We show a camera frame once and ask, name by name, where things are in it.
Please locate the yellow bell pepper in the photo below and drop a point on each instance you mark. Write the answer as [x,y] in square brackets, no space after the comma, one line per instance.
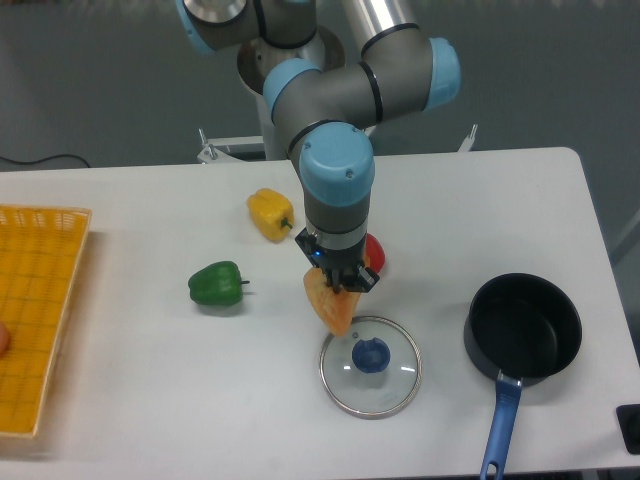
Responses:
[272,213]

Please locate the glass lid blue knob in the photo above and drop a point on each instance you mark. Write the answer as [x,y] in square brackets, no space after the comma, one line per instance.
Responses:
[374,370]

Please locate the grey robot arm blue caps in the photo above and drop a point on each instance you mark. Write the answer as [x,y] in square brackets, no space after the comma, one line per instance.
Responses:
[320,112]

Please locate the dark pan blue handle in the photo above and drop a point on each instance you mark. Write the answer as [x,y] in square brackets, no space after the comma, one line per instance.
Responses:
[520,330]

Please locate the round bread in basket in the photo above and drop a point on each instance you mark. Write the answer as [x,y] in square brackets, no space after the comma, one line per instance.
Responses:
[5,338]

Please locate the red bell pepper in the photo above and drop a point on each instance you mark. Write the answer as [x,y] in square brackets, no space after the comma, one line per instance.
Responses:
[375,254]

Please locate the yellow wicker basket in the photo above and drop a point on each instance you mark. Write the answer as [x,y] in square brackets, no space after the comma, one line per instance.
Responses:
[41,251]

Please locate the black device at table edge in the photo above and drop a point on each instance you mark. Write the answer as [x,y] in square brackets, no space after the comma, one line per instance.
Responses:
[629,421]

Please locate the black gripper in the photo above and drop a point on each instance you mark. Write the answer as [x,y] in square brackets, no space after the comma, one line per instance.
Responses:
[344,269]

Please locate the green bell pepper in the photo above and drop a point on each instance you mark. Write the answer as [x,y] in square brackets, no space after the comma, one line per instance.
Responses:
[218,284]

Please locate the orange triangle bread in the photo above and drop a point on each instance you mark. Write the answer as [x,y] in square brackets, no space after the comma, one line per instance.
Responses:
[336,310]

